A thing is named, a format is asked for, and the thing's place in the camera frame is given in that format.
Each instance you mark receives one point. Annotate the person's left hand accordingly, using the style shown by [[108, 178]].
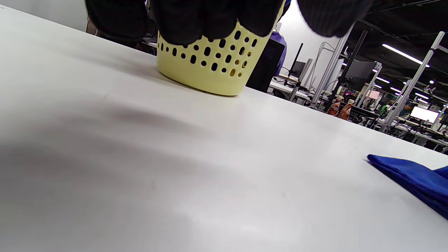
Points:
[[196, 17]]

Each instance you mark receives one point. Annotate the aluminium frame post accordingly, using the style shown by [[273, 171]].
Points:
[[411, 84]]

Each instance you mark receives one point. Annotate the ceiling light strip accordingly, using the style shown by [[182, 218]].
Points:
[[402, 54]]

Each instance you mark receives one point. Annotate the yellow laundry basket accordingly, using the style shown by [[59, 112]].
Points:
[[213, 77]]

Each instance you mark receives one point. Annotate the blue terry towel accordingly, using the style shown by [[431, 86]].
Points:
[[416, 178]]

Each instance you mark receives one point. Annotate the lit white screen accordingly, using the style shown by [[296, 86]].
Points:
[[424, 114]]

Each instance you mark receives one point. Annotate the orange drink bottle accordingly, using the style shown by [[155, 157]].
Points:
[[334, 107], [346, 110]]

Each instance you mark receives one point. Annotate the black monitor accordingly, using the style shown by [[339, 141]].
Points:
[[360, 71]]

